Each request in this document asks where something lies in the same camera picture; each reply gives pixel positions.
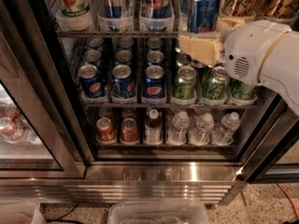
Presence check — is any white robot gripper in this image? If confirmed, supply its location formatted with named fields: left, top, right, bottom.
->
left=178, top=17, right=292, bottom=85

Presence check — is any blue silver redbull can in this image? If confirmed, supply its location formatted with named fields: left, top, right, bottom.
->
left=187, top=0, right=221, bottom=34

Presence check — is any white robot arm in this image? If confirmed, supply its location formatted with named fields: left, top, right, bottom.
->
left=178, top=18, right=299, bottom=115

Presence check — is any front middle green can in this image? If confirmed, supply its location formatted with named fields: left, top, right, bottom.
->
left=202, top=66, right=229, bottom=100

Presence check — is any green can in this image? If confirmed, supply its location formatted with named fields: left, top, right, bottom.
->
left=202, top=66, right=229, bottom=100
left=231, top=81, right=257, bottom=101
left=172, top=66, right=197, bottom=100

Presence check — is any front right green can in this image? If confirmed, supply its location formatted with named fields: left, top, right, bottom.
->
left=231, top=81, right=257, bottom=101

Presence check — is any front left green can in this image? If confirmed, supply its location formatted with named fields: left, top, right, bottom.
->
left=172, top=66, right=197, bottom=100

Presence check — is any gold can right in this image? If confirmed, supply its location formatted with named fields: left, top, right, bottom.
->
left=262, top=0, right=299, bottom=19

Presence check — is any blue redbull can middle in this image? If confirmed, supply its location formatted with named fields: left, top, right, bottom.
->
left=146, top=0, right=170, bottom=19

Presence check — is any front right pepsi can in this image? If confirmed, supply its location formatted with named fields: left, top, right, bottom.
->
left=143, top=65, right=164, bottom=99

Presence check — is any pepsi can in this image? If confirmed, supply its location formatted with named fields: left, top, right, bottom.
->
left=78, top=64, right=105, bottom=98
left=143, top=65, right=164, bottom=99
left=112, top=64, right=135, bottom=99

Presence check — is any front middle pepsi can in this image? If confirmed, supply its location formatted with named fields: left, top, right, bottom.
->
left=112, top=64, right=135, bottom=99

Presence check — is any front right red can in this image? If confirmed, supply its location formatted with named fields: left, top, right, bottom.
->
left=121, top=119, right=138, bottom=142

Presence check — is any red can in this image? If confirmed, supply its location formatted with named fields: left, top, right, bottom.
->
left=96, top=118, right=116, bottom=142
left=121, top=119, right=138, bottom=142

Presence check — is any front left pepsi can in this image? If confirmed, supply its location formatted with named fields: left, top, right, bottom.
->
left=78, top=64, right=105, bottom=98

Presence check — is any front left red can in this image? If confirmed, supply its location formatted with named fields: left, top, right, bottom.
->
left=96, top=118, right=116, bottom=142

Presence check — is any stainless fridge base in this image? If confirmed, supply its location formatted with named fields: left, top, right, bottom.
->
left=0, top=162, right=246, bottom=205

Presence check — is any glass fridge door left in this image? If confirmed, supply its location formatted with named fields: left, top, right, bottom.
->
left=0, top=32, right=85, bottom=178

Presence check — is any right water bottle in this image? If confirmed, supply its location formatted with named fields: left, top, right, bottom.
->
left=211, top=112, right=240, bottom=147

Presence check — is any water bottle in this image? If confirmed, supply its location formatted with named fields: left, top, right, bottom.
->
left=211, top=112, right=240, bottom=147
left=190, top=113, right=214, bottom=147
left=167, top=111, right=190, bottom=146

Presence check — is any middle water bottle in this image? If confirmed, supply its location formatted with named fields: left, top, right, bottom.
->
left=190, top=113, right=214, bottom=147

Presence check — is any left water bottle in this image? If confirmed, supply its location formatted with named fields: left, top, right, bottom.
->
left=167, top=111, right=190, bottom=146

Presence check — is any brown drink bottle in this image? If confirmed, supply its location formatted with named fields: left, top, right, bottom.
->
left=144, top=109, right=162, bottom=145

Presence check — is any clear plastic bin centre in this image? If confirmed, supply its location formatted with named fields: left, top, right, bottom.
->
left=107, top=201, right=209, bottom=224

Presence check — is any clear plastic bin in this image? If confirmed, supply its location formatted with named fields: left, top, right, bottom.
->
left=107, top=201, right=209, bottom=224
left=0, top=202, right=47, bottom=224

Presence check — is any clear plastic bin left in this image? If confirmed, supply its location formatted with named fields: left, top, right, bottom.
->
left=0, top=202, right=47, bottom=224

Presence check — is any middle wire shelf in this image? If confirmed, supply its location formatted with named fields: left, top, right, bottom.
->
left=83, top=103, right=258, bottom=109

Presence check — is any wire shelf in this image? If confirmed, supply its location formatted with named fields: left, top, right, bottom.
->
left=83, top=103, right=258, bottom=109
left=56, top=31, right=178, bottom=38

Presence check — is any top wire shelf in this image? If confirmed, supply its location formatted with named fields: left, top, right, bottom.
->
left=56, top=31, right=178, bottom=38

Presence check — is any orange cable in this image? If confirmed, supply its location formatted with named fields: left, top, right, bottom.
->
left=277, top=184, right=299, bottom=221

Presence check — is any black cable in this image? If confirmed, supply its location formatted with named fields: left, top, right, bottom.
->
left=45, top=203, right=85, bottom=224

